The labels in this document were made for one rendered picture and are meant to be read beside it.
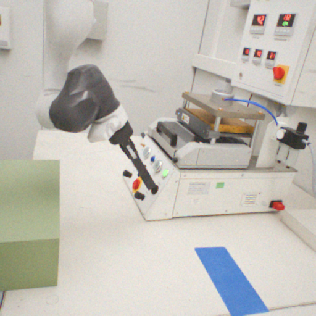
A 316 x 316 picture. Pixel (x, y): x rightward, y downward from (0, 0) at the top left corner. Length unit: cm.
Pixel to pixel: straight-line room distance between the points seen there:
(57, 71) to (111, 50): 165
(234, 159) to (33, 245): 64
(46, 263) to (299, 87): 86
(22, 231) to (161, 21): 211
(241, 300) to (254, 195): 43
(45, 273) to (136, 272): 21
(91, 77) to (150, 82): 182
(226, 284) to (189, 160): 36
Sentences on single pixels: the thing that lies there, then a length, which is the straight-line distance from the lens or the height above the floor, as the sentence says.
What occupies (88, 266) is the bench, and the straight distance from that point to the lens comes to 80.
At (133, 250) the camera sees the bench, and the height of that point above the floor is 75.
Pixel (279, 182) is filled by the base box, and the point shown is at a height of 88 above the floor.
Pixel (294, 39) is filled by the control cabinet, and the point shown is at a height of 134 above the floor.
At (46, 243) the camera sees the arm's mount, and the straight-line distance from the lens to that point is 68.
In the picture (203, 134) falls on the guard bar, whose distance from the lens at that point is 98.
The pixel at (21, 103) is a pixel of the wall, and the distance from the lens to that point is 255.
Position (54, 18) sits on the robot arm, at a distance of 79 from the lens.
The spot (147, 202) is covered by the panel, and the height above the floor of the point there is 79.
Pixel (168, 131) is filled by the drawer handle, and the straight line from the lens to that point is 101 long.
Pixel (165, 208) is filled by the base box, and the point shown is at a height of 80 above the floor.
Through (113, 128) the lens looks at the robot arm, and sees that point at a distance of 80.
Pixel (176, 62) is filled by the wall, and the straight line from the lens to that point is 263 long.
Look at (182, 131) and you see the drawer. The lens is 107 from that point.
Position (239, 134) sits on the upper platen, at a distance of 106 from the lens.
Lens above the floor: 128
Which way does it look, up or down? 21 degrees down
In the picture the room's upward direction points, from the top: 10 degrees clockwise
